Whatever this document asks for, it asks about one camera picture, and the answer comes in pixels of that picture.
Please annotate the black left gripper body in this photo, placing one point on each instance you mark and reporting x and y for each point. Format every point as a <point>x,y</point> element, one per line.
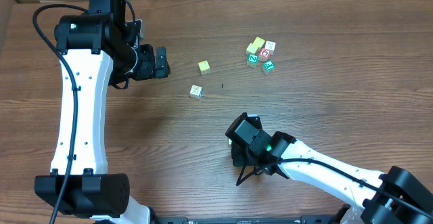
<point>160,62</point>

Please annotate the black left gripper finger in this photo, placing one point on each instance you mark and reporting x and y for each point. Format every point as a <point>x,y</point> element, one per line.
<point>161,56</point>
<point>162,70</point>

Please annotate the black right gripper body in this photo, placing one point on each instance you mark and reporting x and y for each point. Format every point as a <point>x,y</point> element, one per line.
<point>237,155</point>

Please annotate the wooden block with E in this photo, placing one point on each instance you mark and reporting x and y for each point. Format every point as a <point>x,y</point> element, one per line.
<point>196,91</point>

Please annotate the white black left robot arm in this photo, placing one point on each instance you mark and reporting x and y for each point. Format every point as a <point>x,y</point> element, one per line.
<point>98,49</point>

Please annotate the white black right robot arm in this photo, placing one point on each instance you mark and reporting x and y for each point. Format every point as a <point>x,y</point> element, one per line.
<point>371,196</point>

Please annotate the yellow top wooden block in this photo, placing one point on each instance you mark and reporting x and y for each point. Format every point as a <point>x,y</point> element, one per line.
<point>204,67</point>

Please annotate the green Z wooden block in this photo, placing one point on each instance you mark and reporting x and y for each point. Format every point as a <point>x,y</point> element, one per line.
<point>252,60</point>

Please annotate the pale yellow block front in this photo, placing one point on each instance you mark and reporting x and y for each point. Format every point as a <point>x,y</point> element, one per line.
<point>251,49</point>

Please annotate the yellow block at back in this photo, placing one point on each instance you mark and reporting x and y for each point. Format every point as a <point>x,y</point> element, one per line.
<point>259,42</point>

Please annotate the red top wooden block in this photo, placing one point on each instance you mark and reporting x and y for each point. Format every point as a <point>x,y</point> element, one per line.
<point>264,55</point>

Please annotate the white top wooden block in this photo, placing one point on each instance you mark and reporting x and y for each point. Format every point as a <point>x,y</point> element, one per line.
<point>270,46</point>

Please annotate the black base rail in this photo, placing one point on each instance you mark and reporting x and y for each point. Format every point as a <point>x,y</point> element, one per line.
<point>305,219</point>

